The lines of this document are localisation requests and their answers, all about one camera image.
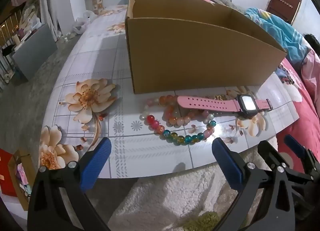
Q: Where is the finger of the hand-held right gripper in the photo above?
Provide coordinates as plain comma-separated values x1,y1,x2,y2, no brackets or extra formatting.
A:
257,140,287,171
284,134,320,189

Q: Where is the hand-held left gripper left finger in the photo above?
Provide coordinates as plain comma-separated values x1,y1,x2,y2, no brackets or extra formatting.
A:
27,137,112,231

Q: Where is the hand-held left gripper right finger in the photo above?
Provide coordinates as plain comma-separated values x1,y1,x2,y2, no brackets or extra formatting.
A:
211,137,295,231

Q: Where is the multicoloured bead bracelet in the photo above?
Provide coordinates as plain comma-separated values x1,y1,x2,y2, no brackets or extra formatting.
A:
139,97,217,144

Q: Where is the orange bead bracelet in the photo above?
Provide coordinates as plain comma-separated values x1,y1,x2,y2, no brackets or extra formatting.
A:
159,94,215,128

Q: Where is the pink and black wristwatch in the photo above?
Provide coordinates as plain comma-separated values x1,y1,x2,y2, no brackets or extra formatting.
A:
177,94,273,117

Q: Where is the brown cardboard box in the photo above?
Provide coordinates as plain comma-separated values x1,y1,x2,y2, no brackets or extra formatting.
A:
124,0,287,94

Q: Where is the pink floral bed sheet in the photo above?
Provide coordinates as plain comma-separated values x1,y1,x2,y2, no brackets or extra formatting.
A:
274,58,320,166

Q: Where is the olive green fluffy cloth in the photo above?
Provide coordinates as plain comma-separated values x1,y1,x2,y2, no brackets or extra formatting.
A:
182,211,225,231

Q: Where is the light pink quilt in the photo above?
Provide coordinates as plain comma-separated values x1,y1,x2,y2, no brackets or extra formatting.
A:
301,48,320,111

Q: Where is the small open cardboard box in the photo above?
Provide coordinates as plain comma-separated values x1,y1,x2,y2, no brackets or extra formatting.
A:
7,149,37,211

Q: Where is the red box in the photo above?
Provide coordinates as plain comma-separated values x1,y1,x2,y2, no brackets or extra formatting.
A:
0,148,19,196

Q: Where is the grey board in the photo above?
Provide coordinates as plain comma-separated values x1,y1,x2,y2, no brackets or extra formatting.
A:
12,23,57,81

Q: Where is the white plastic bag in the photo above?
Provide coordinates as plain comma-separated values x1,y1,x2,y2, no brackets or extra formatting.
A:
73,10,97,33

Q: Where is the brown door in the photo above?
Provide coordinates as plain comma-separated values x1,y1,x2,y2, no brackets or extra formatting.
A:
265,0,303,25

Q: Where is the cluttered shelf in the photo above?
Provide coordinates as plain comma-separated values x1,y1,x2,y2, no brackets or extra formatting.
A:
0,3,42,84

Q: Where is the green patterned pillow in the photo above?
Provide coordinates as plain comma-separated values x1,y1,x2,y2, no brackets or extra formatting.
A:
210,0,240,11

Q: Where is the white curtain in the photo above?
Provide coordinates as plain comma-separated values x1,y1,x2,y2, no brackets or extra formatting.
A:
37,0,60,41

